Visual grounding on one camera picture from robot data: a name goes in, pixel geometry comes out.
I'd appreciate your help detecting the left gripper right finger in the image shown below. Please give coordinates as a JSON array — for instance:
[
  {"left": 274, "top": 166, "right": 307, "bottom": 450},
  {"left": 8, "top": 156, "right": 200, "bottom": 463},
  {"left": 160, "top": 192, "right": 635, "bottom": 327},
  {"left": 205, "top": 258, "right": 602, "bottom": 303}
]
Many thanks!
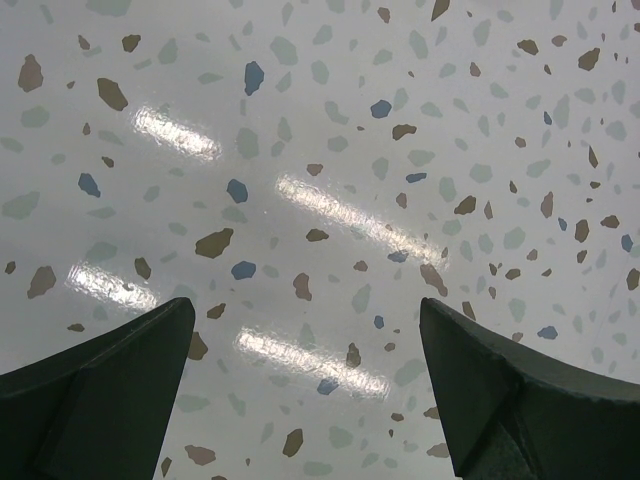
[{"left": 420, "top": 298, "right": 639, "bottom": 479}]

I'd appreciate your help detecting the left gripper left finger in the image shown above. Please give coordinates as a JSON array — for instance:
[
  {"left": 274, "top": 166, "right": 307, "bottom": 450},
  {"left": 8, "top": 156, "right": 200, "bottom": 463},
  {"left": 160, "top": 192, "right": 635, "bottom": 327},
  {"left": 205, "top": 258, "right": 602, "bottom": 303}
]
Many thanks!
[{"left": 1, "top": 297, "right": 195, "bottom": 480}]

